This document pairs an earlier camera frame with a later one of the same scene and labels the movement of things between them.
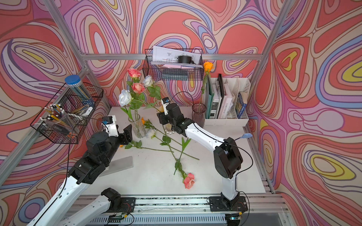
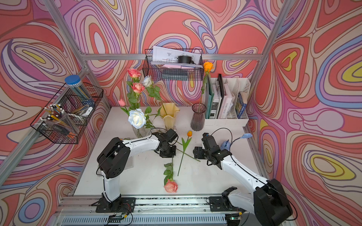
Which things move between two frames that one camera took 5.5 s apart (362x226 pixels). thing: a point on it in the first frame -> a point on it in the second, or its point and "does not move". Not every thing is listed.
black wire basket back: [174, 64] does not move
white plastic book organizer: [226, 101] does not move
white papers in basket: [167, 56] does not move
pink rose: [188, 179] -> [170, 185]
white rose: [125, 98] -> [136, 118]
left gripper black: [127, 135] -> [173, 154]
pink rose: [135, 74] does not move
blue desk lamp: [248, 135] does not move
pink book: [226, 103] does not move
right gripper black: [161, 117] -> [198, 151]
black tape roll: [185, 59] does not move
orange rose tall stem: [208, 67] does not move
